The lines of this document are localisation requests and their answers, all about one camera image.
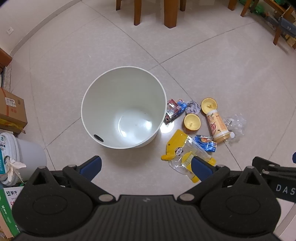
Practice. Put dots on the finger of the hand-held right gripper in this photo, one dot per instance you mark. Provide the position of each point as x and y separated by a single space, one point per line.
294 157
266 163

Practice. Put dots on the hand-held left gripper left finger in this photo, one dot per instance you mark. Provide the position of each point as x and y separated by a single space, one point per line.
89 165

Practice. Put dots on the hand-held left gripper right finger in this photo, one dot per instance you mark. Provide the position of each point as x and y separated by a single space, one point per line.
201 168

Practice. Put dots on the blue milk carton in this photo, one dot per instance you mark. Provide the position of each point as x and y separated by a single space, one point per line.
204 142

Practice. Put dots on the yellow clear plastic pouch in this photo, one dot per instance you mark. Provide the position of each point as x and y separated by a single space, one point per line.
178 141

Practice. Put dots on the orange drink bottle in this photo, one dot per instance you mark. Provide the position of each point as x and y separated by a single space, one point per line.
217 126

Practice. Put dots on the clear plastic wrap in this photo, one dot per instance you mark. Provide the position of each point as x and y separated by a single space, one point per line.
238 125

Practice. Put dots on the orange peel half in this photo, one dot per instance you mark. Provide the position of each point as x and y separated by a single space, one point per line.
207 104
192 122

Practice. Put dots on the white plastic trash bin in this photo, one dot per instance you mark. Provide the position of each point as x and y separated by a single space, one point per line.
120 99

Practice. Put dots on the white plastic bucket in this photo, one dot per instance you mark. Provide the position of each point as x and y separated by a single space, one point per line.
30 153

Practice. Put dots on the crumpled grey paper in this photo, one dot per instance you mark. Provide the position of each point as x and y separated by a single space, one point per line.
192 107

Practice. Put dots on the red plastic snack wrapper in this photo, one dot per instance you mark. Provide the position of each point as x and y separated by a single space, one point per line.
172 113

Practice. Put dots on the blue snack wrapper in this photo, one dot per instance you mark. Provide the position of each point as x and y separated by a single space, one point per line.
182 105

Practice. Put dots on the white cloth strip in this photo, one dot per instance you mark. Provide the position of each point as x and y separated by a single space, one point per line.
12 165

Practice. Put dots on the green white carton box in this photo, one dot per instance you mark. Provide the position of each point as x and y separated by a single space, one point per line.
9 201

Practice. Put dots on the brown cardboard box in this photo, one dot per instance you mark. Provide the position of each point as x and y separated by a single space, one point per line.
13 109

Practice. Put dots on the dark blue grey box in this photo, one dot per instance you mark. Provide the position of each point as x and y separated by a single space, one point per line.
288 26

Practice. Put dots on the wooden door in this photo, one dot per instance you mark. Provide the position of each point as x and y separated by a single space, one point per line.
4 56

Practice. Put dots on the green plastic items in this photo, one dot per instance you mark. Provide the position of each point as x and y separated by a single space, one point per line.
259 9

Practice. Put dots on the wooden chair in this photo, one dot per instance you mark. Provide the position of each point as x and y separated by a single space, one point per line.
245 8
137 14
170 14
182 5

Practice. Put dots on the wooden stool frame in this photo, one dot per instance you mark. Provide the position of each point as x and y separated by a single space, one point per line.
276 37

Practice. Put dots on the white wall socket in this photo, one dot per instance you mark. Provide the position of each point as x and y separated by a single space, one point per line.
9 30

